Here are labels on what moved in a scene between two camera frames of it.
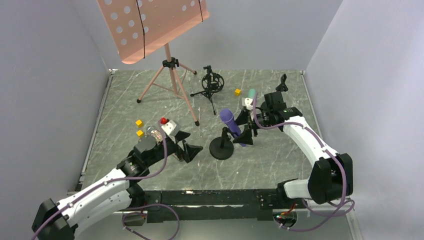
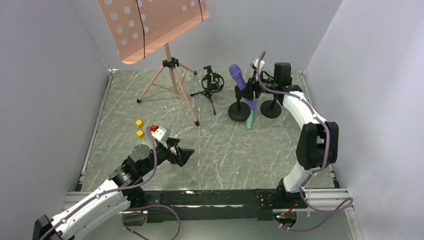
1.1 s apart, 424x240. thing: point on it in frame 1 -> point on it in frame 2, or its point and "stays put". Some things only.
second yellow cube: x=139 y=123 stays put
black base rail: x=169 y=205 stays put
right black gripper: x=251 y=124 -> x=251 y=88
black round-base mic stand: x=222 y=148 -> x=239 y=111
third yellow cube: x=140 y=133 stays put
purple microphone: x=227 y=116 -> x=236 y=71
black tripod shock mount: x=211 y=83 stays put
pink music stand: x=139 y=28 stays put
